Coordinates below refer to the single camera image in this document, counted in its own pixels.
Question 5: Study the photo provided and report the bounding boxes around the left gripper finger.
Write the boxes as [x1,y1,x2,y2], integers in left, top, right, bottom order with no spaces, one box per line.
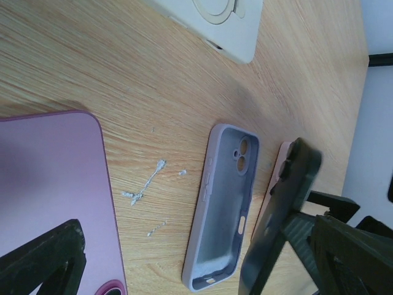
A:
[1,219,86,294]

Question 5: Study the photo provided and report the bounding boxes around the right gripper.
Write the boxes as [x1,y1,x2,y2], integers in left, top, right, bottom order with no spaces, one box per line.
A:
[280,191,392,294]

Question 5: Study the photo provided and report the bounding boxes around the black phone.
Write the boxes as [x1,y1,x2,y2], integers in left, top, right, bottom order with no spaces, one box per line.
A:
[238,138,322,294]

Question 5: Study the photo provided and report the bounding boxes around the pink phone case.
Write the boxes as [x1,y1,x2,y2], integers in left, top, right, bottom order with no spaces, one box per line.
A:
[251,141,291,241]

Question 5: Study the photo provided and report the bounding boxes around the lavender phone case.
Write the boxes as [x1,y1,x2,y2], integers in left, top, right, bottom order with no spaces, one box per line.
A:
[182,124,260,292]

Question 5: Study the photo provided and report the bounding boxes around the purple phone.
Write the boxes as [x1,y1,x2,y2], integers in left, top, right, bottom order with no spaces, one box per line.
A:
[1,111,126,294]

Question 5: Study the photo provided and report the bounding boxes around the beige phone case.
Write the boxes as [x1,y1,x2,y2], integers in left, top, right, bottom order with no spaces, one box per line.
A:
[146,0,263,64]

